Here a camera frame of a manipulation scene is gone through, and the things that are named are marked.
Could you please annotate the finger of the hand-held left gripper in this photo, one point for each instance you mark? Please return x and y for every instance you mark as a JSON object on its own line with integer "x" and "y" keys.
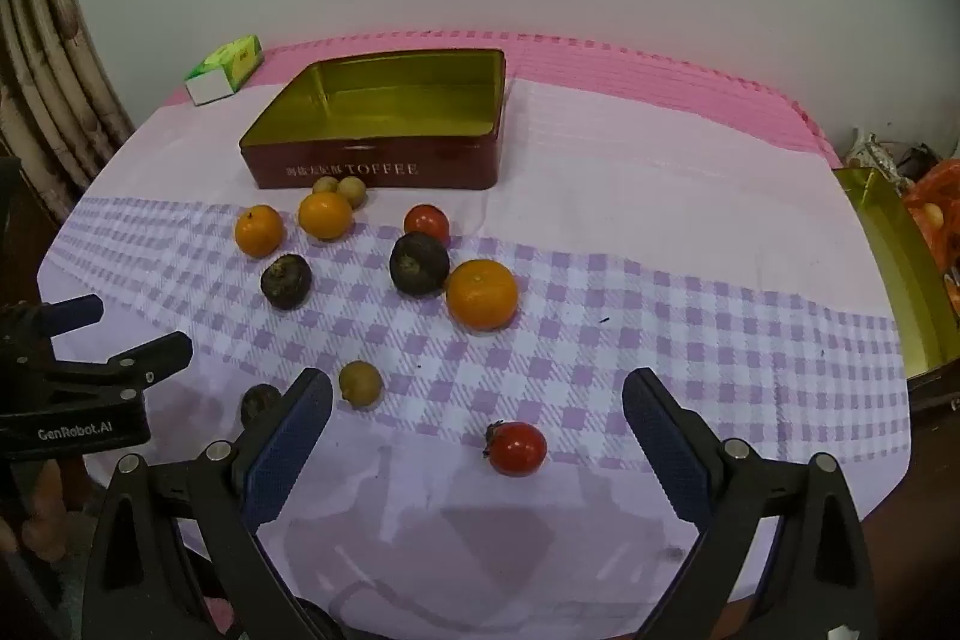
{"x": 79, "y": 311}
{"x": 154, "y": 355}

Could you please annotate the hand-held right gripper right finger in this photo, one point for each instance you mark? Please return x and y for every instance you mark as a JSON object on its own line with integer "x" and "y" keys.
{"x": 667, "y": 449}

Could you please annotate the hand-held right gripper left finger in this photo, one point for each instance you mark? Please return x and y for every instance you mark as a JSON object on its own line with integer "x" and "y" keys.
{"x": 291, "y": 449}

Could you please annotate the dark purple passion fruit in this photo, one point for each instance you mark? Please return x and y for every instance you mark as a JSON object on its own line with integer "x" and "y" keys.
{"x": 286, "y": 282}
{"x": 259, "y": 401}
{"x": 418, "y": 263}

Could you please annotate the brown green kiwi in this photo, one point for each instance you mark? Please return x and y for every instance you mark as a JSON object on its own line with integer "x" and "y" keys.
{"x": 352, "y": 192}
{"x": 360, "y": 383}
{"x": 324, "y": 184}

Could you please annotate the red tomato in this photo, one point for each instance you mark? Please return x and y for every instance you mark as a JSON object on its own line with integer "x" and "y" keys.
{"x": 427, "y": 222}
{"x": 517, "y": 449}

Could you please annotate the orange mandarin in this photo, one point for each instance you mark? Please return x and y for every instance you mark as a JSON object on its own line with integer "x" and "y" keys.
{"x": 482, "y": 295}
{"x": 325, "y": 215}
{"x": 259, "y": 230}

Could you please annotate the red rectangular tin box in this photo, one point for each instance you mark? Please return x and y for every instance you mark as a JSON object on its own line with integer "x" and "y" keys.
{"x": 390, "y": 108}

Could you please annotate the person's left hand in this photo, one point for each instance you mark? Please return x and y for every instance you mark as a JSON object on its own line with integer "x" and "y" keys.
{"x": 46, "y": 505}

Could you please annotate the beige rattan furniture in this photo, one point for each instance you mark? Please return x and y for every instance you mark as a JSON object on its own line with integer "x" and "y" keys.
{"x": 45, "y": 85}

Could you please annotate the purple checked tablecloth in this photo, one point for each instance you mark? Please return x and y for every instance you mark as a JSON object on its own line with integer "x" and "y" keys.
{"x": 600, "y": 220}

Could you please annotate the green tissue box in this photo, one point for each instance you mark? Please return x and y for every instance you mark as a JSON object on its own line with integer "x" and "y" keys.
{"x": 225, "y": 66}

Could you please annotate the clutter at right edge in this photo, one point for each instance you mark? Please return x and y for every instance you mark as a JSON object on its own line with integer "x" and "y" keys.
{"x": 900, "y": 280}

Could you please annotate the crumpled silver wrapper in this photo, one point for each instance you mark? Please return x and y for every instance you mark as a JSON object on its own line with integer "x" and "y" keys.
{"x": 874, "y": 153}

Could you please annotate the orange plastic bag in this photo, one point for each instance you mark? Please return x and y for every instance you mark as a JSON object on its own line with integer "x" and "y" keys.
{"x": 937, "y": 190}

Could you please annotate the pink foam mat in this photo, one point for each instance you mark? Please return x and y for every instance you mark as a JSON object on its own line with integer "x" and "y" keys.
{"x": 600, "y": 70}

